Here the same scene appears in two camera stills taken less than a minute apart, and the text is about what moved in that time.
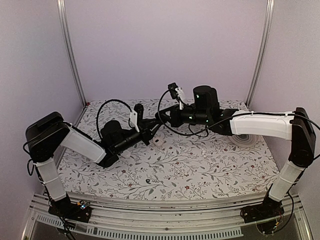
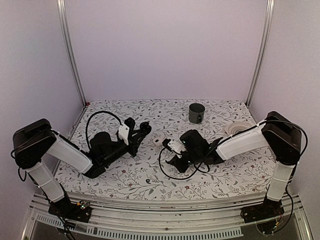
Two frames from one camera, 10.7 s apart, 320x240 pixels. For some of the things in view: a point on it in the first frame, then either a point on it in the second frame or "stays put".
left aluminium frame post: (61, 5) stays put
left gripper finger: (154, 130) -> (139, 141)
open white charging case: (158, 142) stays put
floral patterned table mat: (188, 162) stays put
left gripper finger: (150, 123) -> (137, 132)
